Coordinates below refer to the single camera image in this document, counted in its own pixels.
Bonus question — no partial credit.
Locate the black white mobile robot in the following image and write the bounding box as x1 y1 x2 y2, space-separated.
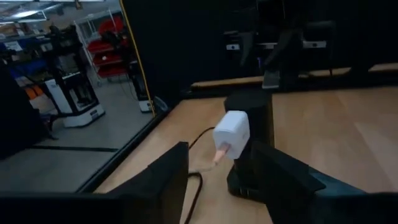
46 23 106 129

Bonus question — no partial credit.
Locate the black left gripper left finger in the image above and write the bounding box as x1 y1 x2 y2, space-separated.
0 141 190 224

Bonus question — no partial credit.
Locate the white USB charger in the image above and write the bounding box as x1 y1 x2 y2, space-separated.
213 110 251 161

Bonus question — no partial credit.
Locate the black office chair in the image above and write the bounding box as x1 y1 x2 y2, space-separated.
0 58 50 159

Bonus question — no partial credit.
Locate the red bin shelf rack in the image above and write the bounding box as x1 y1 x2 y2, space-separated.
73 8 139 86

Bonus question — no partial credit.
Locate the black backdrop panel yellow edge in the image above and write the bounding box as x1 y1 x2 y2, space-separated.
119 0 398 118

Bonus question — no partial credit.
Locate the white USB cable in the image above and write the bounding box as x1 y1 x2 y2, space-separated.
192 142 231 174

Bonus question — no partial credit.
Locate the blue bin shelf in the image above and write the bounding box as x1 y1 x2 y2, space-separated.
0 29 55 100

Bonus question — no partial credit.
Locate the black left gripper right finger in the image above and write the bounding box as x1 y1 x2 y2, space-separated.
250 141 398 224

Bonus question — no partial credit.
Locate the black power cable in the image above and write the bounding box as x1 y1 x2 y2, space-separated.
183 126 216 224

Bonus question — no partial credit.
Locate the black power strip tower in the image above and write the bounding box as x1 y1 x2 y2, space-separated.
223 90 276 203

